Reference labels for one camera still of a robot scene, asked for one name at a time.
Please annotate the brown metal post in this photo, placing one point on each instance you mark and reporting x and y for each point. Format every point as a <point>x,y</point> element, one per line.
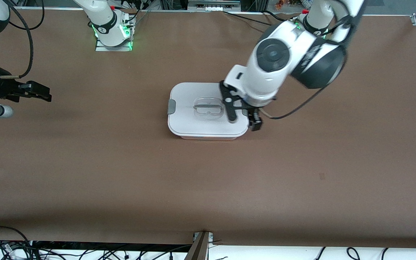
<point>198,249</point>

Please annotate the small orange figure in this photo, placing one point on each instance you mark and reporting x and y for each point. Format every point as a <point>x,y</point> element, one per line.
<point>279,4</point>

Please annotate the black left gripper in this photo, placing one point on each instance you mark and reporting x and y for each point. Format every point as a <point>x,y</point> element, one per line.
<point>254,111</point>

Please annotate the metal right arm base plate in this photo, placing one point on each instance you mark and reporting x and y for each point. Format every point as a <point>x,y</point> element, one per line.
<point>101,48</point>

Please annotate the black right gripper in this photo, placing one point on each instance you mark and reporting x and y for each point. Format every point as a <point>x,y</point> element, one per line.
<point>1,88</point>

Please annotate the translucent plastic storage box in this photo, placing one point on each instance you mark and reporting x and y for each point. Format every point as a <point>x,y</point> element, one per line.
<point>208,138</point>

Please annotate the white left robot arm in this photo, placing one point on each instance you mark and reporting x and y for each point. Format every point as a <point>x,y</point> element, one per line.
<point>276,54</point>

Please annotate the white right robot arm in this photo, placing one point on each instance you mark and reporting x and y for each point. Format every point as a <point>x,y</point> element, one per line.
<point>107,21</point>

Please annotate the white box lid grey latches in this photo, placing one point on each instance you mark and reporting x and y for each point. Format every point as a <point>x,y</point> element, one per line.
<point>186,122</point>

